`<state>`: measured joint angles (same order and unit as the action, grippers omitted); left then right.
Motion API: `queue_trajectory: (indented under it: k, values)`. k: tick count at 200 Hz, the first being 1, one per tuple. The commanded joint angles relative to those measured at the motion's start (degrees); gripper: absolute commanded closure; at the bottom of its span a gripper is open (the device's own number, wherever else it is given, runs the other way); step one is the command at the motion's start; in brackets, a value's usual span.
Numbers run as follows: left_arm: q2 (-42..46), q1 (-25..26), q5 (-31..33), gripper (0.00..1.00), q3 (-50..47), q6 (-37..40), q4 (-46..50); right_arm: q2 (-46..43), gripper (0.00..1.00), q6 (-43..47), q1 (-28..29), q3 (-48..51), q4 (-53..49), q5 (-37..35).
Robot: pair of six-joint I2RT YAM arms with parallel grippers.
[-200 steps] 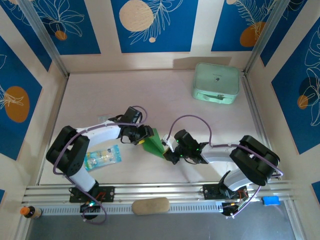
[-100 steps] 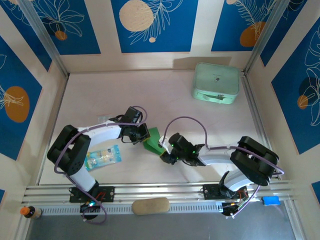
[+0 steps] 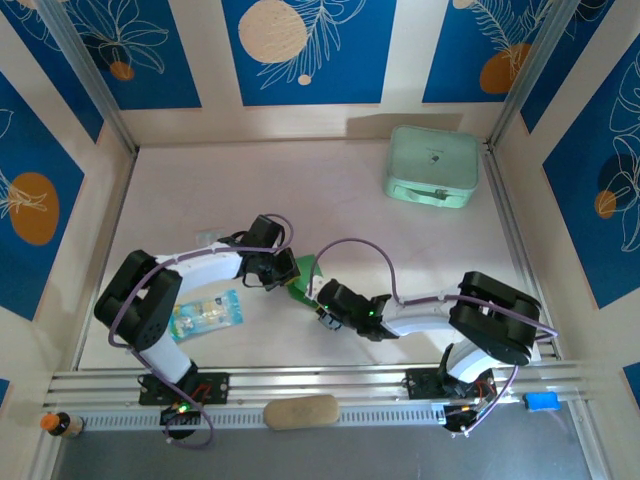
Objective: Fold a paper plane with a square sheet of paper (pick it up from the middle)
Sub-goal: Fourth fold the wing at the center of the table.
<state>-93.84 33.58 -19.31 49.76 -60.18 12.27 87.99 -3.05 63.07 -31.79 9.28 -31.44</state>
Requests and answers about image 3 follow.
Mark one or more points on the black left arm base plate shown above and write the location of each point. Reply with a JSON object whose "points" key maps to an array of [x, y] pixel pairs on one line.
{"points": [[215, 387]]}

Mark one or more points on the aluminium table edge rail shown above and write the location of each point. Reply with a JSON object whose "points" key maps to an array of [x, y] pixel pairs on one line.
{"points": [[512, 225], [106, 225]]}

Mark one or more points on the small bottle orange cap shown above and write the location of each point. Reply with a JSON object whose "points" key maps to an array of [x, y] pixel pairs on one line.
{"points": [[60, 425]]}

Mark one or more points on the mint green zip case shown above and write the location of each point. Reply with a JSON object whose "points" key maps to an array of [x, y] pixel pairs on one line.
{"points": [[430, 165]]}

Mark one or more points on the small blue box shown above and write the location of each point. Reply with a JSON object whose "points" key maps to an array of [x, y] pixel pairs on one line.
{"points": [[540, 401]]}

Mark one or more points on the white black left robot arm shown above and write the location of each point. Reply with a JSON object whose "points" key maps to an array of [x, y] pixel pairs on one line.
{"points": [[210, 262]]}

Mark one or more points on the small clear plastic bag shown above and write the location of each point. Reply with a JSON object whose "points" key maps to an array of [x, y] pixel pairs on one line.
{"points": [[210, 236]]}

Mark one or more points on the aluminium frame post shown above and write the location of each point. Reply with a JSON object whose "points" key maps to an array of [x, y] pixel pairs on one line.
{"points": [[529, 75], [90, 75]]}

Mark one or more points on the blue snack packet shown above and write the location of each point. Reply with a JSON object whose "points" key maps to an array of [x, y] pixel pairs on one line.
{"points": [[210, 315]]}

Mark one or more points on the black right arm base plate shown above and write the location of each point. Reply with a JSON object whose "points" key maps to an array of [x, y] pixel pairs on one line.
{"points": [[420, 382]]}

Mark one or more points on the tan oval wooden block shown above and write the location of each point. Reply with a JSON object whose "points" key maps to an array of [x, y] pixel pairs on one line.
{"points": [[300, 412]]}

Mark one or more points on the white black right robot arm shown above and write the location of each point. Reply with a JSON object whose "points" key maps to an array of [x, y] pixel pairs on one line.
{"points": [[415, 320]]}

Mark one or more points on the aluminium mounting rail beam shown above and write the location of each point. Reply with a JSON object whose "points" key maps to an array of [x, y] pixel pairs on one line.
{"points": [[325, 380]]}

